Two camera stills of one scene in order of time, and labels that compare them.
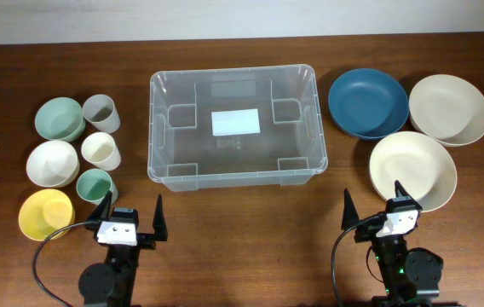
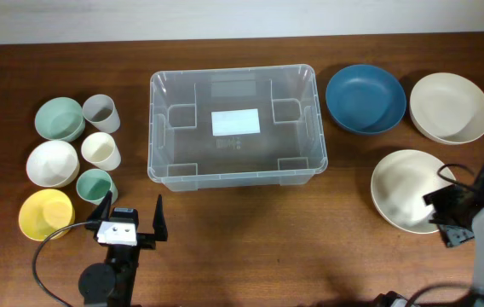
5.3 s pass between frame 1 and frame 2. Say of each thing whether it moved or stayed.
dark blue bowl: stayed
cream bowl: moved
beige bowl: stayed
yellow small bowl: stayed
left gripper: stayed
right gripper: moved
